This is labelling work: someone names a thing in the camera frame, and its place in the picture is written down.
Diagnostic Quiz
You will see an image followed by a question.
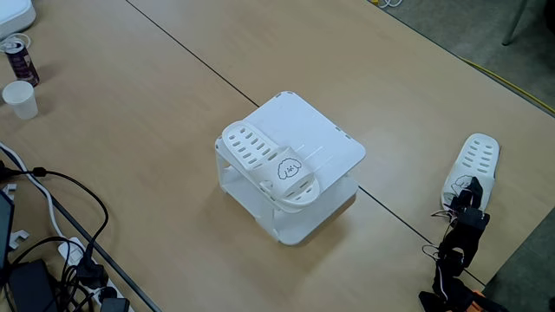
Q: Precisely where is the white dog-print slipper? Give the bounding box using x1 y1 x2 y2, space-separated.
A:
441 133 501 213
220 120 321 209

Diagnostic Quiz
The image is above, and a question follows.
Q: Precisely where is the white two-tier shoe rack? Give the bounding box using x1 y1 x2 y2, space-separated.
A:
214 90 367 247

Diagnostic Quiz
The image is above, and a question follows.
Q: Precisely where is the grey chair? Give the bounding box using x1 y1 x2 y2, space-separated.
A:
501 0 531 47

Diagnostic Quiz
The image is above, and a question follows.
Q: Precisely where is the black plug-in adapter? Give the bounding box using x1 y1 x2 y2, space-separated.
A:
99 296 131 312

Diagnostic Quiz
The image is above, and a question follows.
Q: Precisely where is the black power plug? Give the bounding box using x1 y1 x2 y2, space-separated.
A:
76 255 109 289

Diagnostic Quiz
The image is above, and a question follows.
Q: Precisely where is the white power strip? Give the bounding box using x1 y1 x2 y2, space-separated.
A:
57 237 136 312

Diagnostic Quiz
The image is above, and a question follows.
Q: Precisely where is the black power adapter brick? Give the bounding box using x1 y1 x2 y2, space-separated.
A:
7 259 58 312

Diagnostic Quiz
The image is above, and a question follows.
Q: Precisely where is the white paper cup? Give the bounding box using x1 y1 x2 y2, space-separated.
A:
1 80 39 121

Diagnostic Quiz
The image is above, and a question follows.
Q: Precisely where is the dark laptop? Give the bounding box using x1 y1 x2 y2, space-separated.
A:
0 190 15 272

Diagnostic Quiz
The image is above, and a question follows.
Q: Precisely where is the dark purple drink can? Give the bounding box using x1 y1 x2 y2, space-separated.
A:
3 39 41 88

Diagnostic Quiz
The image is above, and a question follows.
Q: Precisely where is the white flat device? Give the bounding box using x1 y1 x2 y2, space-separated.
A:
0 0 37 40

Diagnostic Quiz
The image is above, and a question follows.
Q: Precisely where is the yellow floor cable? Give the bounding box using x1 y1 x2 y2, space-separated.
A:
459 55 555 116

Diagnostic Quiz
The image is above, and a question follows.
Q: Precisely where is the thin black cable bundle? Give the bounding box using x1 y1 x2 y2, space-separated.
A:
8 236 95 312

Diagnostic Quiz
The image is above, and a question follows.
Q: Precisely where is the long white cable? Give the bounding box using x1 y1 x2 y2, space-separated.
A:
0 141 66 242

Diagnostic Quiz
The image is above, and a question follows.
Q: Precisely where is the black cable with ferrite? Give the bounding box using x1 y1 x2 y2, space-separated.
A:
0 160 109 265

